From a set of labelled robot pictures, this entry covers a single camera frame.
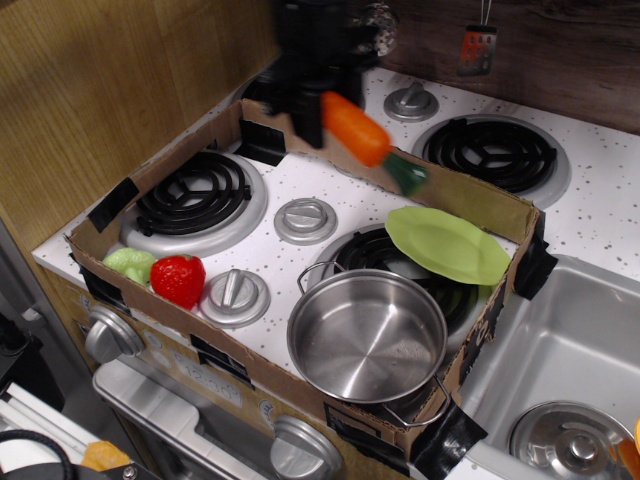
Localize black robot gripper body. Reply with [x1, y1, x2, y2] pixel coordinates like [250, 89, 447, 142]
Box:
[267, 14, 379, 115]

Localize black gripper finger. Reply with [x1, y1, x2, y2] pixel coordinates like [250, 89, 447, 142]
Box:
[291, 90, 324, 149]

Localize orange toy carrot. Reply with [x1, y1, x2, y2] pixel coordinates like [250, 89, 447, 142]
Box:
[320, 91, 428, 196]

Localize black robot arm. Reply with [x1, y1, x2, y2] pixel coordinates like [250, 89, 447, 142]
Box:
[259, 1, 399, 148]

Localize light green plastic plate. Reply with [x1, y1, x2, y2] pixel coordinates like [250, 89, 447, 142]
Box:
[385, 206, 511, 286]

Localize silver back stove knob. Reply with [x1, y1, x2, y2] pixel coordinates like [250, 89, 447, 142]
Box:
[383, 81, 439, 123]

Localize silver stove knob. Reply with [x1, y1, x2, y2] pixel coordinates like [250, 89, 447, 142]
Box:
[383, 81, 439, 123]
[274, 198, 338, 245]
[198, 269, 271, 329]

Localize silver stove knob upper centre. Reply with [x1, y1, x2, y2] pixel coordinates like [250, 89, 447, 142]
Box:
[274, 198, 338, 245]

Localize black front left burner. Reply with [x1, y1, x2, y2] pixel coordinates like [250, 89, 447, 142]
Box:
[136, 150, 253, 237]

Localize black front right burner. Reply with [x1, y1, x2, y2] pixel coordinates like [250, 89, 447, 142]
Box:
[335, 227, 478, 334]

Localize hanging metal spatula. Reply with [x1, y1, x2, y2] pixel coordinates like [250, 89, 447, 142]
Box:
[456, 0, 498, 78]

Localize black back right burner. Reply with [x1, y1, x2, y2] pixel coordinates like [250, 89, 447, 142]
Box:
[416, 116, 559, 194]

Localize silver stove knob lower centre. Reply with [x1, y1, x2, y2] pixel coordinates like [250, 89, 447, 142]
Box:
[198, 269, 271, 329]

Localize red toy strawberry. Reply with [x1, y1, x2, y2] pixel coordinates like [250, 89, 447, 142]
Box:
[150, 255, 206, 310]

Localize light green toy broccoli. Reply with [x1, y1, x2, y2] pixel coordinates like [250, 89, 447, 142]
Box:
[103, 247, 156, 287]

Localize stainless steel pot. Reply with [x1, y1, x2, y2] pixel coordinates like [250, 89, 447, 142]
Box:
[286, 268, 448, 408]

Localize silver oven knob left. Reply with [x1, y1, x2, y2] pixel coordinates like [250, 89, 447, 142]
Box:
[85, 306, 145, 364]

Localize silver oven knob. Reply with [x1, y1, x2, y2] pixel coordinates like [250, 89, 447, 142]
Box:
[85, 306, 145, 364]
[270, 415, 343, 480]

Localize brown cardboard fence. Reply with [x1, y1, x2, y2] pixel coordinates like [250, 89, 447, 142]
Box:
[64, 97, 559, 480]

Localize silver oven knob right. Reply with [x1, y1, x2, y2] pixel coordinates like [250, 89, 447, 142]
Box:
[270, 415, 343, 480]

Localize silver sink basin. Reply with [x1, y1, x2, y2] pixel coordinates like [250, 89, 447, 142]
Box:
[460, 256, 639, 479]

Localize silver sink drain strainer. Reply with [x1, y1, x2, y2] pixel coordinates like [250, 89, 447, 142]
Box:
[508, 401, 632, 479]

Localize orange object in sink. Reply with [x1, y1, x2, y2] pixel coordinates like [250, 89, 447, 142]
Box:
[617, 419, 640, 480]

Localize silver oven door handle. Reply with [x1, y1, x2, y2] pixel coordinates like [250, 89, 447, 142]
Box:
[93, 360, 264, 479]

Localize black cable bottom left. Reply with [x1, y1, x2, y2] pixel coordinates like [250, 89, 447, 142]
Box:
[0, 428, 76, 480]

